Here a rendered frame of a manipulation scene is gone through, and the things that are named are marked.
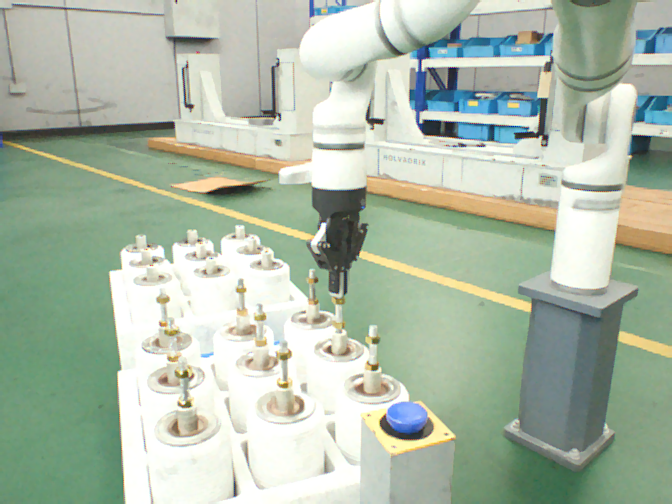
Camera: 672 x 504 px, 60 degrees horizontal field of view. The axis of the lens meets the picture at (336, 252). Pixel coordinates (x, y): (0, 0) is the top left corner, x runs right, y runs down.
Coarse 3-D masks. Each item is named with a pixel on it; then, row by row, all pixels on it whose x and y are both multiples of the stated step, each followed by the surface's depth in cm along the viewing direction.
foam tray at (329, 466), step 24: (120, 384) 91; (216, 384) 91; (120, 408) 85; (216, 408) 84; (144, 456) 74; (240, 456) 74; (336, 456) 74; (144, 480) 69; (240, 480) 69; (312, 480) 69; (336, 480) 69
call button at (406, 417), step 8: (392, 408) 57; (400, 408) 57; (408, 408) 57; (416, 408) 57; (424, 408) 57; (392, 416) 56; (400, 416) 56; (408, 416) 56; (416, 416) 56; (424, 416) 56; (392, 424) 56; (400, 424) 55; (408, 424) 55; (416, 424) 55; (424, 424) 56; (400, 432) 56; (408, 432) 56
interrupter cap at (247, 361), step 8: (248, 352) 85; (272, 352) 85; (240, 360) 83; (248, 360) 83; (272, 360) 83; (240, 368) 81; (248, 368) 81; (256, 368) 81; (264, 368) 81; (272, 368) 80; (248, 376) 79; (256, 376) 79; (264, 376) 79
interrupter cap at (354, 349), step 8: (320, 344) 88; (328, 344) 88; (352, 344) 88; (360, 344) 87; (320, 352) 85; (328, 352) 86; (352, 352) 85; (360, 352) 85; (328, 360) 83; (336, 360) 83; (344, 360) 83; (352, 360) 83
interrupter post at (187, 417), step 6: (180, 408) 66; (186, 408) 66; (192, 408) 66; (180, 414) 66; (186, 414) 66; (192, 414) 66; (180, 420) 66; (186, 420) 66; (192, 420) 67; (180, 426) 67; (186, 426) 66; (192, 426) 67; (186, 432) 67
